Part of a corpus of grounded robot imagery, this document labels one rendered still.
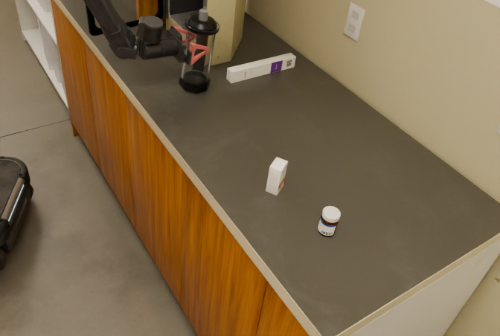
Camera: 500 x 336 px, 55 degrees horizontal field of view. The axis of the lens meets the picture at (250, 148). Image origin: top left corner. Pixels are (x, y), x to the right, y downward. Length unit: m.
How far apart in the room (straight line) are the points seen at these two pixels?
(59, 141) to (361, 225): 2.08
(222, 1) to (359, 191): 0.78
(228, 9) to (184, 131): 0.49
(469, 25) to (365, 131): 0.43
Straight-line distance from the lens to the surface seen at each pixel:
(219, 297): 1.59
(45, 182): 2.74
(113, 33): 1.46
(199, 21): 1.54
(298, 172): 1.37
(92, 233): 2.45
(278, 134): 1.49
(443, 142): 1.60
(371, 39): 1.70
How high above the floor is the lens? 1.84
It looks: 40 degrees down
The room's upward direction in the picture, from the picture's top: 8 degrees clockwise
